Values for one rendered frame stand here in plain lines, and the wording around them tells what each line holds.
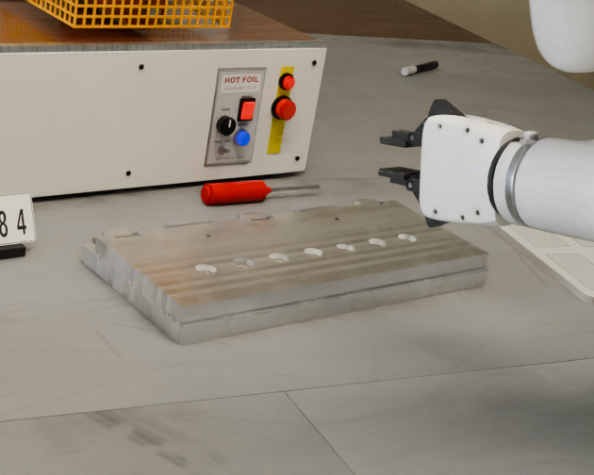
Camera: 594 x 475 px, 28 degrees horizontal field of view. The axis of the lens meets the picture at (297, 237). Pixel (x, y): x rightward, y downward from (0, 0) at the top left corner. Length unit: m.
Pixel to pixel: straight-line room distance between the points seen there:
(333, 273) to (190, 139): 0.35
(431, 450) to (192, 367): 0.24
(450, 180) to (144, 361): 0.34
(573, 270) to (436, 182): 0.44
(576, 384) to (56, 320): 0.54
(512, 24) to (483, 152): 2.79
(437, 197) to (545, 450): 0.26
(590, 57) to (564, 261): 0.65
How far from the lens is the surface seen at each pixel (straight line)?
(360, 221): 1.45
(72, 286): 1.27
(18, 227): 1.33
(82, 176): 1.49
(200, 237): 1.32
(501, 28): 3.86
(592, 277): 1.54
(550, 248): 1.60
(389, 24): 2.86
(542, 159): 1.05
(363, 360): 1.21
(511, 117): 2.25
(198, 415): 1.07
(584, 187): 1.01
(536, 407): 1.21
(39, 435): 1.02
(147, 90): 1.49
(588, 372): 1.31
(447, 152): 1.13
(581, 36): 0.95
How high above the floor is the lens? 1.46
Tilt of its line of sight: 22 degrees down
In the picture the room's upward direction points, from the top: 10 degrees clockwise
